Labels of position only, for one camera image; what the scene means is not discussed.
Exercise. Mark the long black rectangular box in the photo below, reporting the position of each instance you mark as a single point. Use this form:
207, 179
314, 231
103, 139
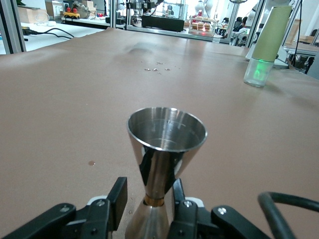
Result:
162, 23

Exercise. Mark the yellow toy truck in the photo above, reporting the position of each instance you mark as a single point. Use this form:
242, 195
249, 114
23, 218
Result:
72, 15

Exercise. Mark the steel double jigger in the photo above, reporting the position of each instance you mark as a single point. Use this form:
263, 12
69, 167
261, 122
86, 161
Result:
159, 169

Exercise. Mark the clear display case with breads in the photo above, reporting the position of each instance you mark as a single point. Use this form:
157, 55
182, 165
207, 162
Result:
202, 26

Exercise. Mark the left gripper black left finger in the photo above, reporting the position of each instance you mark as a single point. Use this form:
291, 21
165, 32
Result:
117, 199

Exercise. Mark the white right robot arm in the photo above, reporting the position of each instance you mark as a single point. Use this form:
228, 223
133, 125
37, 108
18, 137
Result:
281, 56

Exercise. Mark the grey aluminium frame post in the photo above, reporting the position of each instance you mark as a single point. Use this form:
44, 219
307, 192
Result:
114, 12
12, 25

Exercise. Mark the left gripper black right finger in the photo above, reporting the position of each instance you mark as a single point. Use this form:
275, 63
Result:
189, 219

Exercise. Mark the aluminium table edge rail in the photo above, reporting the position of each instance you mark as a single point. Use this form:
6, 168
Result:
174, 33

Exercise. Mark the brown table mat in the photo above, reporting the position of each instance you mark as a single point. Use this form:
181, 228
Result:
74, 112

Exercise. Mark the cardboard box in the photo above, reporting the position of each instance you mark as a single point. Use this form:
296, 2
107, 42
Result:
30, 15

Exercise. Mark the green bottle with clear base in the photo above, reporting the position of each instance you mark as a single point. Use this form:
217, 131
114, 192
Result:
269, 37

